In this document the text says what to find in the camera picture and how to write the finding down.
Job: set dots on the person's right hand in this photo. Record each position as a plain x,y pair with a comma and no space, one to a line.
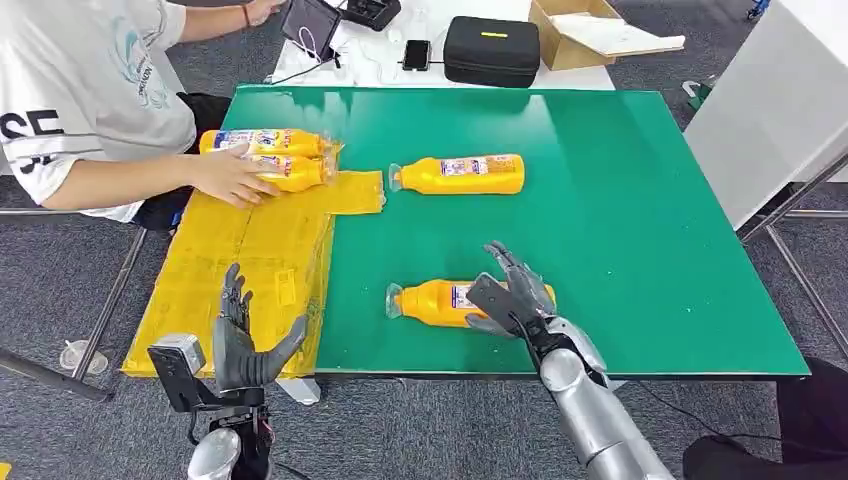
228,175

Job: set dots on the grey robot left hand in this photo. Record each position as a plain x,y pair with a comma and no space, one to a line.
235,358

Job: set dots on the person's left hand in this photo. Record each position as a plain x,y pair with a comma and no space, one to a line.
265,9

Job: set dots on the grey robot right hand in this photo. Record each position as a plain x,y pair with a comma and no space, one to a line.
533,291

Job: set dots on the orange drink bottle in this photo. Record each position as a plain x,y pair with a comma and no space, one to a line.
424,305
417,177
301,173
291,142

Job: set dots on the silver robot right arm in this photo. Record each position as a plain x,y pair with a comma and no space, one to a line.
590,411

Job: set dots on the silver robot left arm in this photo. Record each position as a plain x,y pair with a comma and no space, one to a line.
215,457

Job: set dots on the dark tablet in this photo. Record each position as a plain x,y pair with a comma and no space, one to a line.
310,23

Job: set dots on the white table foot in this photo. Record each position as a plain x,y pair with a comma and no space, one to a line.
301,391
616,384

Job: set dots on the yellow sheet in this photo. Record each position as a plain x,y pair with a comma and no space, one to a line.
218,265

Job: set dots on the black device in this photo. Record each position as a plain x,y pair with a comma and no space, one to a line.
372,12

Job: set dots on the green table mat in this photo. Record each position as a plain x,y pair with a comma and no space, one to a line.
629,232

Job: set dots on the white table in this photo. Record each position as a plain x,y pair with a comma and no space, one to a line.
371,66

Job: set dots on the clear plastic cup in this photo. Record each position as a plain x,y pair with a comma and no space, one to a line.
83,359

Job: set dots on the black phone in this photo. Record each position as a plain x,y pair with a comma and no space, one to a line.
416,54

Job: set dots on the person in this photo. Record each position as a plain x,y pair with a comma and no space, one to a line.
79,73

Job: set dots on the black zip case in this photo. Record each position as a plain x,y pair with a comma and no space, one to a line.
490,56

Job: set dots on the open cardboard box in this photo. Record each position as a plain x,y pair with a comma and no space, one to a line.
563,50

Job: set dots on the green and white object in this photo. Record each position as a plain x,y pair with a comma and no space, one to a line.
699,93

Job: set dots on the white sheet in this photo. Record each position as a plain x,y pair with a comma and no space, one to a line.
616,34

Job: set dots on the white panel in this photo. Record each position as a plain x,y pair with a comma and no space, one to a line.
768,112

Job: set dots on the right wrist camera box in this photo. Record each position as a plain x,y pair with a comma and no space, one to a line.
490,298

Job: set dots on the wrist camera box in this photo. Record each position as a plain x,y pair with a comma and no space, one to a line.
175,364
490,298

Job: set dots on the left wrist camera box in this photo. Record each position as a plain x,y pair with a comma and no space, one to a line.
175,364

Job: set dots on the metal frame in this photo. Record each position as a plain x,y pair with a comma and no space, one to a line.
109,298
795,265

